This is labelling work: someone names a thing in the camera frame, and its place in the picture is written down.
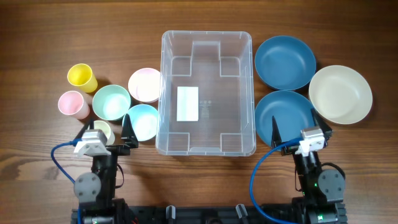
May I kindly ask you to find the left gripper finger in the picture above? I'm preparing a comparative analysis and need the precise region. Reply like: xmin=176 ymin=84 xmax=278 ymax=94
xmin=121 ymin=114 xmax=139 ymax=148
xmin=75 ymin=118 xmax=94 ymax=140

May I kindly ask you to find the cream plastic cup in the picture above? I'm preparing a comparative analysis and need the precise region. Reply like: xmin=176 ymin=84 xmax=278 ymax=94
xmin=94 ymin=120 xmax=115 ymax=146

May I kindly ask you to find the pink plastic cup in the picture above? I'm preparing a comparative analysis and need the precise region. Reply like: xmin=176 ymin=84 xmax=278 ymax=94
xmin=58 ymin=91 xmax=90 ymax=119

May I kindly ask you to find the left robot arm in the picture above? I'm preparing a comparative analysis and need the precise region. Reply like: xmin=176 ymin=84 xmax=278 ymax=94
xmin=73 ymin=115 xmax=139 ymax=223

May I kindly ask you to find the mint green small bowl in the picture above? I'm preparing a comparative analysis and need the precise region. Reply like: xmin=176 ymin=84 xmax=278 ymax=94
xmin=92 ymin=85 xmax=131 ymax=121

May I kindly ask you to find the clear plastic storage container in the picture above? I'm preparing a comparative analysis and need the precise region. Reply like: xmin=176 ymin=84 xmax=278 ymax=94
xmin=155 ymin=30 xmax=256 ymax=157

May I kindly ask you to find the dark blue bowl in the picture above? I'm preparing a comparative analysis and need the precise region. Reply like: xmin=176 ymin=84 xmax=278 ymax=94
xmin=254 ymin=35 xmax=317 ymax=90
xmin=255 ymin=90 xmax=315 ymax=146

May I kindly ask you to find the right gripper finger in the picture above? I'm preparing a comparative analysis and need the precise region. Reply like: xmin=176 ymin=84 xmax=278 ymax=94
xmin=311 ymin=108 xmax=333 ymax=137
xmin=271 ymin=116 xmax=282 ymax=148

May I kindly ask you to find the yellow plastic cup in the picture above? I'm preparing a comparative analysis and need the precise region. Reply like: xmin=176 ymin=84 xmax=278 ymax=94
xmin=67 ymin=63 xmax=98 ymax=93

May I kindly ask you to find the pale pink small bowl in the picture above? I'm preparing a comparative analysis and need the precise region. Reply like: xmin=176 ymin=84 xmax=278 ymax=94
xmin=128 ymin=68 xmax=160 ymax=103

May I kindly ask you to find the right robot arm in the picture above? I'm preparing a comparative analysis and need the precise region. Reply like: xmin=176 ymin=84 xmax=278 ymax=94
xmin=266 ymin=109 xmax=348 ymax=224

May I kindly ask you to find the light blue small bowl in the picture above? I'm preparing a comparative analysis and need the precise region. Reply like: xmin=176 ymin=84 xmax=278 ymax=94
xmin=122 ymin=104 xmax=158 ymax=142

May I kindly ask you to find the right blue cable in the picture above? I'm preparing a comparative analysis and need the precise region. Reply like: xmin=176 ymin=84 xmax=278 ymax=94
xmin=249 ymin=137 xmax=304 ymax=224

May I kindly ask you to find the white label in container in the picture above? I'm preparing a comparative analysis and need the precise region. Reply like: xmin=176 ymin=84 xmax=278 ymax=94
xmin=177 ymin=86 xmax=199 ymax=121

